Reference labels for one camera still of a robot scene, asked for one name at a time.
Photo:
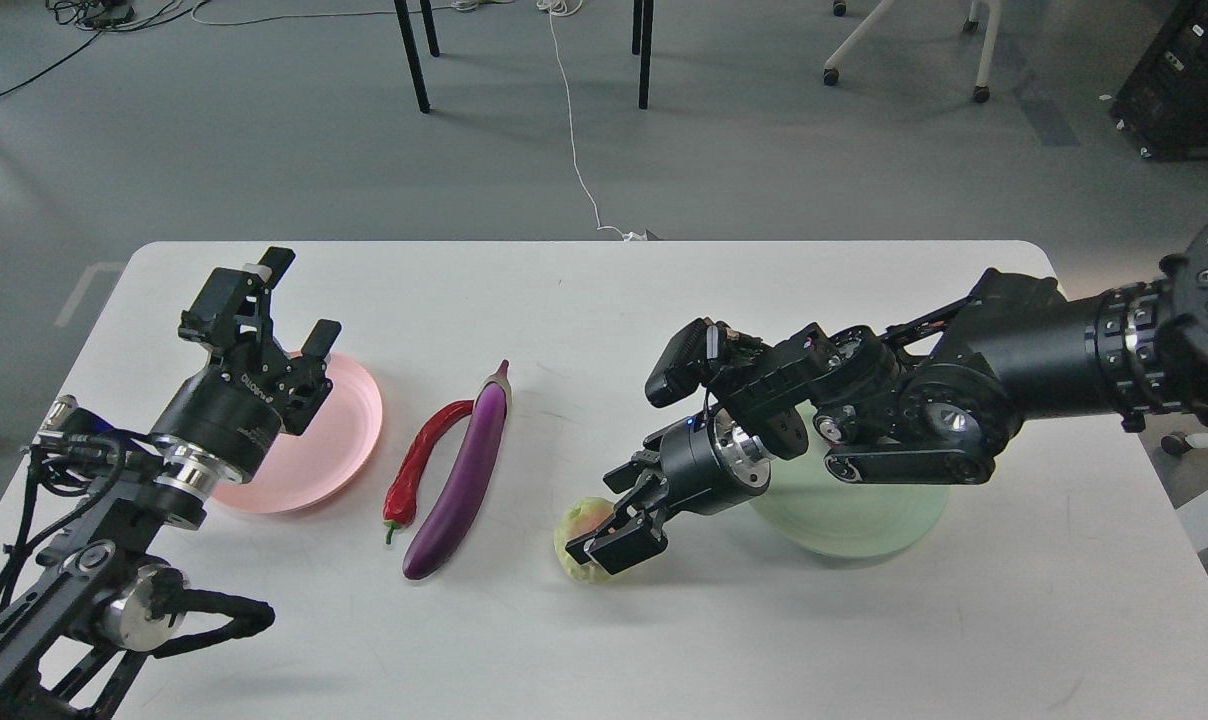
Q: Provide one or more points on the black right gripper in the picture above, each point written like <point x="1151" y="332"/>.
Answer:
<point x="702" y="464"/>

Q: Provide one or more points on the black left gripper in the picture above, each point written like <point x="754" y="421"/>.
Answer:
<point x="233" y="411"/>

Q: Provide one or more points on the green-red apple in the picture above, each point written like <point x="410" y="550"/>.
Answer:
<point x="586" y="515"/>

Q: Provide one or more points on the purple eggplant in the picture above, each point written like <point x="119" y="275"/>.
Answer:
<point x="460" y="500"/>

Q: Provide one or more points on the red chili pepper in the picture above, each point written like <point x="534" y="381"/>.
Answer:
<point x="400" y="501"/>

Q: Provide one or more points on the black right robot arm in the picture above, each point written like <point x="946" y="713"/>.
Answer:
<point x="931" y="402"/>

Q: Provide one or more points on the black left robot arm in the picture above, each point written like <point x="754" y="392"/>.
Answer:
<point x="83" y="602"/>

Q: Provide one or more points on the pink plate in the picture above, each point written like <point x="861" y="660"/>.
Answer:
<point x="300" y="471"/>

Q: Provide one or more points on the green plate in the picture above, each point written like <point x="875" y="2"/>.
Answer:
<point x="818" y="512"/>

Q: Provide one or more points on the black equipment case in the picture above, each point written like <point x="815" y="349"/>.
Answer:
<point x="1163" y="104"/>

